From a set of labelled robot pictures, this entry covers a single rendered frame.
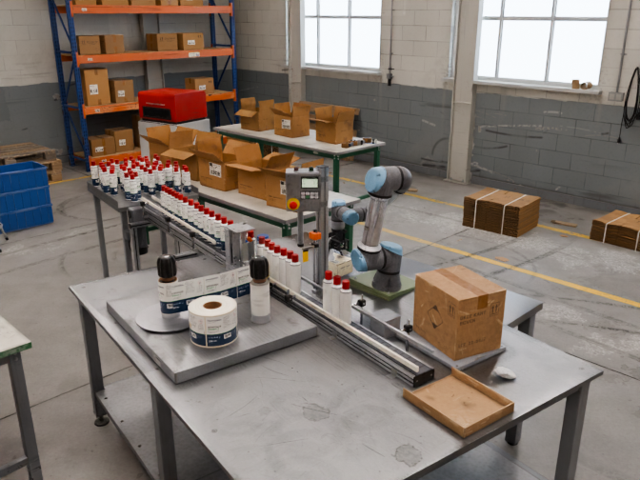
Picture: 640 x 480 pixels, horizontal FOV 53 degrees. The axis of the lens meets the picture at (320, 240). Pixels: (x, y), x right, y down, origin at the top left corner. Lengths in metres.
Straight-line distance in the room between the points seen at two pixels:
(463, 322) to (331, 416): 0.66
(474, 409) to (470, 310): 0.40
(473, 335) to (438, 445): 0.60
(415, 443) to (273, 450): 0.47
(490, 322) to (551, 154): 5.70
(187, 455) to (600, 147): 6.10
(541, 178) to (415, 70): 2.32
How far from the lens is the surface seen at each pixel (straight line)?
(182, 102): 8.32
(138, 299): 3.19
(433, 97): 9.07
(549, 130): 8.25
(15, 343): 3.15
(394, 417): 2.35
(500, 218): 6.87
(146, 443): 3.33
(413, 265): 3.65
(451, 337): 2.65
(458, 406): 2.44
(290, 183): 2.99
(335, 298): 2.82
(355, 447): 2.21
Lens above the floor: 2.18
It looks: 20 degrees down
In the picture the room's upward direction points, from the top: straight up
